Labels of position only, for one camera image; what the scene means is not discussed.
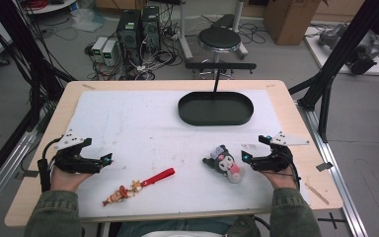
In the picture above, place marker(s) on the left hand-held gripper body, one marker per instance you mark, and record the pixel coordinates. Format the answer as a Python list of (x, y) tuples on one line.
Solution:
[(70, 161)]

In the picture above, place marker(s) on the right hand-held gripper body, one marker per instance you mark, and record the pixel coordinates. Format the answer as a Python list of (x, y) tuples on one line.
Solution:
[(278, 159)]

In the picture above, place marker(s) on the person's right hand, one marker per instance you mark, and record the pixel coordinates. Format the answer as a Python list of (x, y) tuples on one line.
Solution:
[(283, 179)]

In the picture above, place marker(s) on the person's left hand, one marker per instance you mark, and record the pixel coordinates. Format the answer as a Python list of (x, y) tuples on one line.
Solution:
[(64, 181)]

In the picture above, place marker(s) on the black plush toy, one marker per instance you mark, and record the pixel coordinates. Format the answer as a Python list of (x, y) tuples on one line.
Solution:
[(225, 163)]

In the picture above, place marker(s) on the grey tape piece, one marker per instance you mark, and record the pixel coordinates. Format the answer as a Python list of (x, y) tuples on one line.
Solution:
[(26, 174)]

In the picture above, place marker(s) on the black tape piece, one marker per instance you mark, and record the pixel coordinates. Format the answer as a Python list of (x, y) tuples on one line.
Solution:
[(324, 166)]

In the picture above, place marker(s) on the thin wooden stick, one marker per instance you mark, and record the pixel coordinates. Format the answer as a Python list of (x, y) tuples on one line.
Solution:
[(316, 193)]

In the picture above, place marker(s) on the white table mat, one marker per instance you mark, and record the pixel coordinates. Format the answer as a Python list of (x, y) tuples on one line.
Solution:
[(151, 131)]

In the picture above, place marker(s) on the black oval tray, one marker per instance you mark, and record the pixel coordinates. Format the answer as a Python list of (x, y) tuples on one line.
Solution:
[(215, 110)]

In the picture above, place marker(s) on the black tape cross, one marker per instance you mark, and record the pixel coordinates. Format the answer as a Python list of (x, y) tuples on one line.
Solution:
[(331, 220)]

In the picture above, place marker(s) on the black T-shaped stand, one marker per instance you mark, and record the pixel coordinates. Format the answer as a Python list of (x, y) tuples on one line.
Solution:
[(220, 66)]

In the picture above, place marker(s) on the white power supply unit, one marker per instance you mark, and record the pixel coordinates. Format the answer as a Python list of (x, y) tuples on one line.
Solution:
[(98, 47), (110, 52)]

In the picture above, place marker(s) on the black round stool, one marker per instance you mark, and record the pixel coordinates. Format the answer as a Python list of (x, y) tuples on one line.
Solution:
[(219, 39)]

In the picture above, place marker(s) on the black computer tower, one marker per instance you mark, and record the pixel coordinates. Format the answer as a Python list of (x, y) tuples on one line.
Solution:
[(151, 28), (129, 33)]

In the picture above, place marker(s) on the cardboard box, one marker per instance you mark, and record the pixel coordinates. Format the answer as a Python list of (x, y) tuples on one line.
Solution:
[(289, 19)]

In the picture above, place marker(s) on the clear plastic bag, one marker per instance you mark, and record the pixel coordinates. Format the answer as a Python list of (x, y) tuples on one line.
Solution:
[(87, 19)]

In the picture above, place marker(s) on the white desk legs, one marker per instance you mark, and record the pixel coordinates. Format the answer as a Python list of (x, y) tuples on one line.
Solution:
[(184, 39)]

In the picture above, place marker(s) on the grey and black device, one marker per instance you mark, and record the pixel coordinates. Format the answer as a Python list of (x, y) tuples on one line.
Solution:
[(362, 49)]

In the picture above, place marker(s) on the white round table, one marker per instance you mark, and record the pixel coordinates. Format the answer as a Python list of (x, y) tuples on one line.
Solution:
[(51, 7)]

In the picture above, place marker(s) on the aluminium rail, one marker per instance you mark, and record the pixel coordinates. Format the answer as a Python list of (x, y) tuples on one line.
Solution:
[(3, 174), (335, 171)]

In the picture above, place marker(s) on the black metal frame strut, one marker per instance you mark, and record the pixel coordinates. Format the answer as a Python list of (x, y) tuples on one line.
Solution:
[(339, 56), (19, 49)]

